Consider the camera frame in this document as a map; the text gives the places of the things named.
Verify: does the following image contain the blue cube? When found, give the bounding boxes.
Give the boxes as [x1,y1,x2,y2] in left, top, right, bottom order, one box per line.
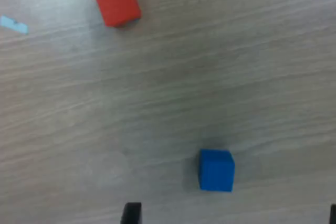
[197,148,236,193]

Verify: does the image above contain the red cube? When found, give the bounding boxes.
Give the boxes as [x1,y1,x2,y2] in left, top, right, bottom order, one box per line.
[93,0,142,28]

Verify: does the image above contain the torn light blue tape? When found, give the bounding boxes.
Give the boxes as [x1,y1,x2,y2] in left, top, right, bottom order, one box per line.
[0,15,29,35]

